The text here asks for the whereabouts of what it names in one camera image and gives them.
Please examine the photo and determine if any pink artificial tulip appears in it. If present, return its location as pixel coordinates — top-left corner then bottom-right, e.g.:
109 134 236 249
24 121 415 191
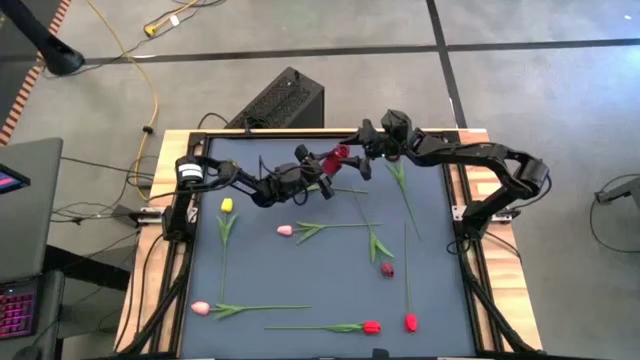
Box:
190 300 312 321
276 221 384 245

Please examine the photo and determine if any long yellow extension cable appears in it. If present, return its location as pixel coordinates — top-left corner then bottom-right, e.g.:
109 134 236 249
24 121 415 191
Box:
84 0 159 199

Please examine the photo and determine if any black tower cable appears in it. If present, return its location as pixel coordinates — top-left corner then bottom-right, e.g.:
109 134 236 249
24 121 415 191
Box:
197 111 231 130

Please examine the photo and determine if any dark magenta artificial tulip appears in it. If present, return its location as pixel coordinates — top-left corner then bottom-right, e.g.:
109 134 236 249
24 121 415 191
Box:
384 160 422 241

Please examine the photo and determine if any bright red artificial tulip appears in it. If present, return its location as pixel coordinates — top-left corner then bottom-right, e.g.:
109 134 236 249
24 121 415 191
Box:
402 222 419 335
264 320 383 336

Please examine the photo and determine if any red glass vase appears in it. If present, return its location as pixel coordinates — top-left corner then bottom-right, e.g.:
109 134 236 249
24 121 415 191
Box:
322 143 352 176

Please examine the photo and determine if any backlit keyboard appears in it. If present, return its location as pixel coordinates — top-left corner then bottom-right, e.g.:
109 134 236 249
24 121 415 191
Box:
0 288 37 341

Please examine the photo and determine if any black stand leg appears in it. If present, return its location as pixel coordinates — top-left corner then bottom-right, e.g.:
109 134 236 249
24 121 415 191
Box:
0 0 87 77

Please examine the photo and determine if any black computer tower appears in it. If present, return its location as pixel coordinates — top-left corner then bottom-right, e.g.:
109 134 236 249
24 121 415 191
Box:
224 66 326 130

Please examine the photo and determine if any black metal table frame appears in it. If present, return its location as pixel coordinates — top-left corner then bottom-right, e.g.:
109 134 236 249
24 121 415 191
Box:
113 127 546 360

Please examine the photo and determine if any yellow cable with plug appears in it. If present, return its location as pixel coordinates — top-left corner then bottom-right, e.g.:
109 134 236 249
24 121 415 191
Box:
143 0 226 39

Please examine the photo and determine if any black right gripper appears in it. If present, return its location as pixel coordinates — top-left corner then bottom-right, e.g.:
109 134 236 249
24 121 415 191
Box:
340 118 407 182

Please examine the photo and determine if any dark maroon artificial tulip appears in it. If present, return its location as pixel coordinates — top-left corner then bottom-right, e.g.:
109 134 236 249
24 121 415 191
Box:
351 189 396 279

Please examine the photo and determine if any grey laptop lid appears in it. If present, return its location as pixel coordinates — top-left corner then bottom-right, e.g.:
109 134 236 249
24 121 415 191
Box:
0 138 65 284

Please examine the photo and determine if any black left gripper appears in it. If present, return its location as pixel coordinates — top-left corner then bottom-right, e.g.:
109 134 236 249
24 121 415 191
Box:
273 143 344 201

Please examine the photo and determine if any small lit display screen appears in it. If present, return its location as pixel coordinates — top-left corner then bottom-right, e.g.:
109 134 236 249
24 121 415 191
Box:
0 163 31 196

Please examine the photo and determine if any black floor cable loop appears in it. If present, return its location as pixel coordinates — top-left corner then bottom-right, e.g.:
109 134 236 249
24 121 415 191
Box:
588 172 640 255

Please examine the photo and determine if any grey table mat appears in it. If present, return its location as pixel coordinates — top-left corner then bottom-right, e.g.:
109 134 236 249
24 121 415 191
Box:
179 137 479 359

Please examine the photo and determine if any grey stand foot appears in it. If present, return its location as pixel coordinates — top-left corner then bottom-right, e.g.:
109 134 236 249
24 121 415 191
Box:
593 175 640 210

